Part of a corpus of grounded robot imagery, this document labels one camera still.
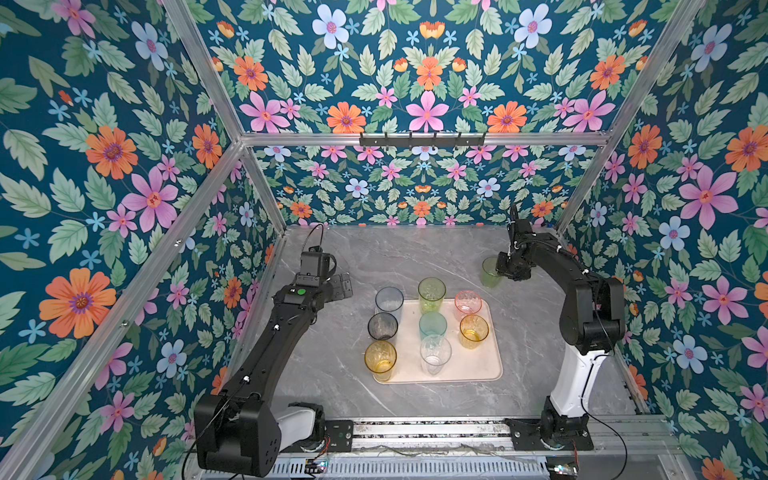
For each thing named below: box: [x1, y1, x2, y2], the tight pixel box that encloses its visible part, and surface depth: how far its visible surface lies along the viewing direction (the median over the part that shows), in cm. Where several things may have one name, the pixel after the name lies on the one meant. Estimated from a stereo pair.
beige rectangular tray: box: [373, 299, 503, 385], surface depth 88 cm
